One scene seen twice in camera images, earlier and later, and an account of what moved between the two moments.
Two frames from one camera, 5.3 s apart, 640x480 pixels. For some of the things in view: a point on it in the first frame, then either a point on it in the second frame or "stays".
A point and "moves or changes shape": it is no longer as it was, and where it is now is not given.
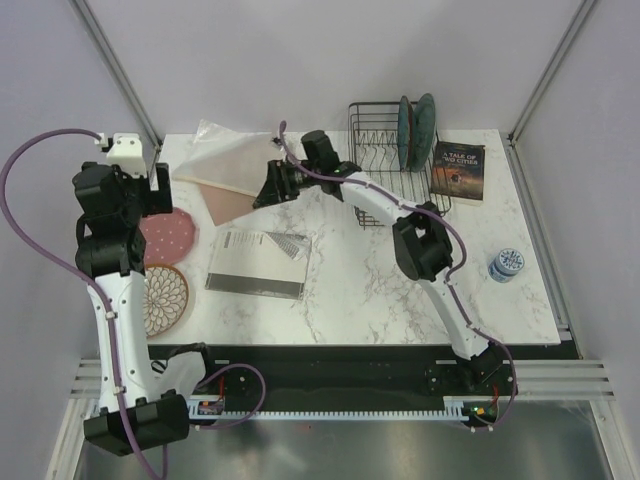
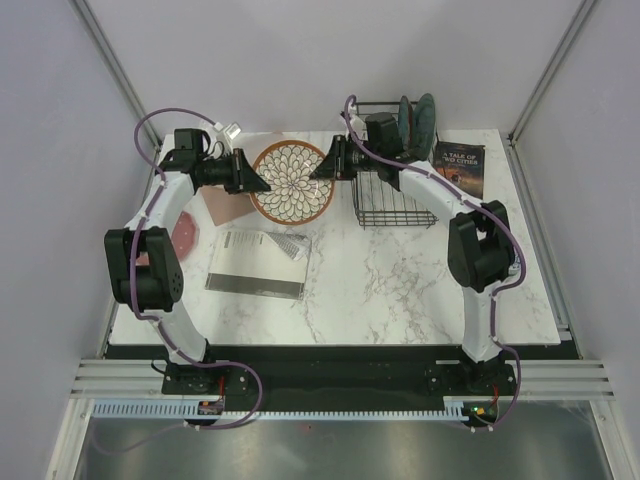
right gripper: (276, 188) -> (335, 166)
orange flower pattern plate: (166, 300) moves or changes shape
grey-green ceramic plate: (422, 132) stays
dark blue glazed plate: (403, 132) stays
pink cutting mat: (224, 205) stays
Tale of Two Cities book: (458, 173) stays
